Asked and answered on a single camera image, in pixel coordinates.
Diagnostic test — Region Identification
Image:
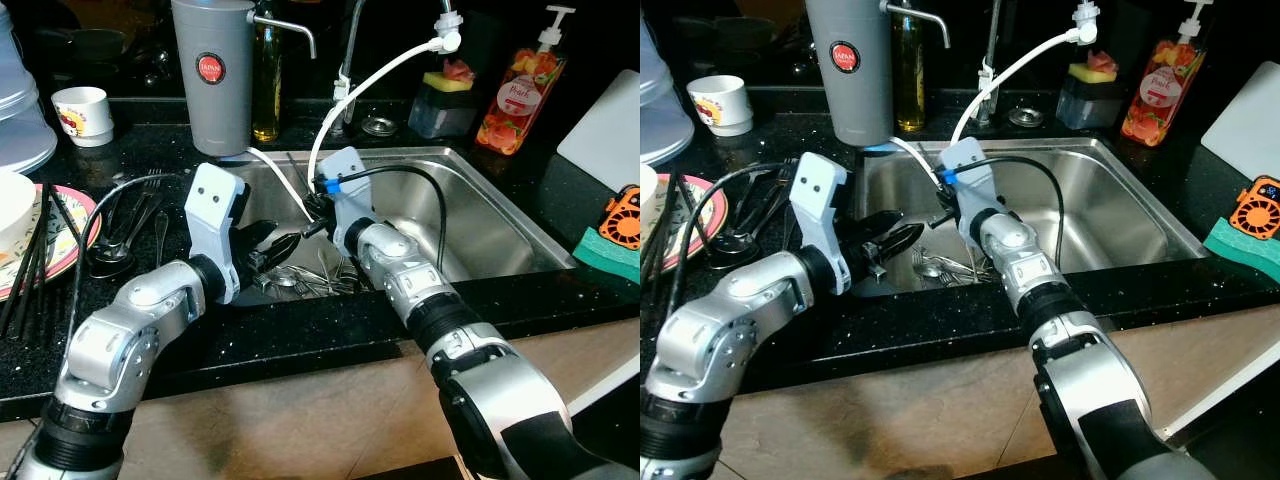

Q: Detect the silver fork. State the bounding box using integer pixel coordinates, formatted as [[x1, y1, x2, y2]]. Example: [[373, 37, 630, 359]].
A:
[[960, 250, 1001, 283], [315, 248, 366, 293]]

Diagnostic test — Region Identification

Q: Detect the grey water filter canister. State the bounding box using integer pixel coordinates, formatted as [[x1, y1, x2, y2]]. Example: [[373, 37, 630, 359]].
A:
[[805, 0, 894, 148], [170, 0, 259, 158]]

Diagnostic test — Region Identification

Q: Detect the dark large spoon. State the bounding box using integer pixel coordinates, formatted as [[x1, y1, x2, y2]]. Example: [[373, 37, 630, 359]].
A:
[[88, 195, 161, 281], [712, 190, 776, 271]]

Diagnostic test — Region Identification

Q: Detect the glass olive oil bottle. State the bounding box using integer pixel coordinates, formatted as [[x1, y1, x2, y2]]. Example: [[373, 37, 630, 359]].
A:
[[892, 0, 926, 134], [252, 0, 283, 143]]

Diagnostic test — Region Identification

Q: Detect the stainless steel sink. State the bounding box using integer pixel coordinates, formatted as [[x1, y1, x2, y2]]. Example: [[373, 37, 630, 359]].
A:
[[205, 147, 578, 301], [850, 137, 1211, 296]]

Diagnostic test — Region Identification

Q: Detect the chrome sink faucet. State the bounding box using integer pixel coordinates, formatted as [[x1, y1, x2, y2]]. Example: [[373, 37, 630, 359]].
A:
[[335, 0, 373, 136], [975, 0, 1007, 126]]

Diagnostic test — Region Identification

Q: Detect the black sponge holder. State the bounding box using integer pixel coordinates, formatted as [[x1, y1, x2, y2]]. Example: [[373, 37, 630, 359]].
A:
[[1055, 75, 1121, 131], [408, 82, 479, 139]]

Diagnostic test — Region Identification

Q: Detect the floral plate pink rim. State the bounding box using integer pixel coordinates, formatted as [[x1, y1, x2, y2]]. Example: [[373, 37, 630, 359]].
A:
[[0, 183, 101, 301], [640, 175, 729, 271]]

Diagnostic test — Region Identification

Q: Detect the beige cabinet front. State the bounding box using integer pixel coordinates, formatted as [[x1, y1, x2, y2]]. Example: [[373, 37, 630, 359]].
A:
[[700, 315, 1280, 480], [0, 318, 641, 480]]

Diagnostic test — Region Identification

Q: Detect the black chopstick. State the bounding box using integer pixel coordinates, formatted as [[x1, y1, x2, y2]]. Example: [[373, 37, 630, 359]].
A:
[[48, 188, 91, 256], [660, 172, 686, 306], [642, 170, 681, 296], [25, 188, 56, 341], [0, 182, 51, 339]]

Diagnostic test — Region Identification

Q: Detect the chrome filter tap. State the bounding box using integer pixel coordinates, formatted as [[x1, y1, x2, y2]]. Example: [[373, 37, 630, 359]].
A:
[[885, 0, 951, 49], [250, 12, 318, 61]]

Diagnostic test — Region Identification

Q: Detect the white printed cup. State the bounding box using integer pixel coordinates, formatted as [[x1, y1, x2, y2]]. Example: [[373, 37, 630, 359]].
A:
[[50, 86, 115, 148], [686, 75, 754, 138]]

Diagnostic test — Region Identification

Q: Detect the white faucet nozzle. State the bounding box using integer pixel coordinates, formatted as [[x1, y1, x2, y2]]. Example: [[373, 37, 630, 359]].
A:
[[1072, 0, 1103, 46], [433, 10, 464, 54]]

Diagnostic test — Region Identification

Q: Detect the white bowl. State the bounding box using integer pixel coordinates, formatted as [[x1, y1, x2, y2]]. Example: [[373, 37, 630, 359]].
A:
[[0, 168, 38, 263], [640, 163, 661, 231]]

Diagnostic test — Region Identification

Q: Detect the peach soap pump bottle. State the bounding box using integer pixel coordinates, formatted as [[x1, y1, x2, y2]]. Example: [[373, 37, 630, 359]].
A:
[[475, 5, 578, 156], [1120, 0, 1216, 148]]

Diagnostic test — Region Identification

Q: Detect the dark metal pot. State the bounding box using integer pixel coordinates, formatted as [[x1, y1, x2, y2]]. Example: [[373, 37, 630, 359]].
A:
[[712, 15, 779, 51], [60, 28, 131, 63]]

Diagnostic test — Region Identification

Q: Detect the small orange fan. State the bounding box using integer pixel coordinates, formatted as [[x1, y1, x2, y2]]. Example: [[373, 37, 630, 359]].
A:
[[1228, 175, 1280, 241], [598, 185, 641, 251]]

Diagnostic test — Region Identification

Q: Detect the green sponge cloth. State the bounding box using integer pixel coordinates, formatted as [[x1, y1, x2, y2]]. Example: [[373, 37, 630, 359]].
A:
[[1203, 218, 1280, 281], [572, 228, 641, 284]]

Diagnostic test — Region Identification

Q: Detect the white cutting board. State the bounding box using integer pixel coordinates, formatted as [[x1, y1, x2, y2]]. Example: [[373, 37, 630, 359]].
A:
[[556, 68, 641, 191], [1200, 60, 1280, 181]]

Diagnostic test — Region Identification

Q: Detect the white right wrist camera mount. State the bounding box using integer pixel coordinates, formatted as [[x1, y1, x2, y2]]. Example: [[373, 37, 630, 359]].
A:
[[317, 146, 374, 253], [939, 136, 1002, 247]]

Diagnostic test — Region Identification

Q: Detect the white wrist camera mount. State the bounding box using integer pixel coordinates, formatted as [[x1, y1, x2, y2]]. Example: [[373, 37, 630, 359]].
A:
[[184, 162, 250, 303], [317, 146, 374, 253], [939, 136, 1002, 247], [789, 151, 852, 297]]

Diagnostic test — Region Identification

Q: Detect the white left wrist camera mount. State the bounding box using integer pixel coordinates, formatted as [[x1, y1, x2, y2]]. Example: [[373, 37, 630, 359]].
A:
[[184, 162, 250, 303], [789, 151, 852, 297]]

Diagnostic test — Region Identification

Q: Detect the short white hose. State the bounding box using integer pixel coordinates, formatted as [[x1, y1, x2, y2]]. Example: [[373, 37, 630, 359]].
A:
[[245, 147, 319, 223], [890, 135, 946, 186]]

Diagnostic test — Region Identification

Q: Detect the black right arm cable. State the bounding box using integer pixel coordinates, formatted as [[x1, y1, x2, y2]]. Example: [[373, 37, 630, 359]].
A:
[[955, 155, 1069, 266], [340, 165, 449, 271]]

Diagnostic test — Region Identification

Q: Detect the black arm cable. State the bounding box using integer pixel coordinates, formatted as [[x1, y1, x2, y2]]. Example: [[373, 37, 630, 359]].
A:
[[665, 160, 796, 313], [68, 172, 193, 346], [340, 165, 449, 271], [955, 155, 1069, 266]]

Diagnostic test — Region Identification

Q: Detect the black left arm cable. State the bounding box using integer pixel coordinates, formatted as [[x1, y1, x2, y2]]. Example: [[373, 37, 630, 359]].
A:
[[68, 172, 193, 346], [665, 160, 796, 313]]

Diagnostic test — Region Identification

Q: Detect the long white hose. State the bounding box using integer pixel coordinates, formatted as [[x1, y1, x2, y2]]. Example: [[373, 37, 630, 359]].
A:
[[950, 28, 1086, 146], [307, 35, 446, 191]]

